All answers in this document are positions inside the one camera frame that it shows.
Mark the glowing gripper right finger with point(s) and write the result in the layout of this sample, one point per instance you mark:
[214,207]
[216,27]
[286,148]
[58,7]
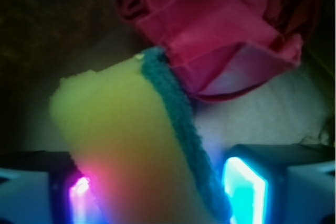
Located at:
[280,183]

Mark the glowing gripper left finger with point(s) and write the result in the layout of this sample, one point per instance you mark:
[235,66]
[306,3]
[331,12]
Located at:
[45,187]

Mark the yellow green sponge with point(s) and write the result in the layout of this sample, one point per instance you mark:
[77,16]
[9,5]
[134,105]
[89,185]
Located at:
[130,130]

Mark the red crumpled cloth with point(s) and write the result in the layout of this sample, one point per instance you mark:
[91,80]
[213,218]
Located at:
[222,49]

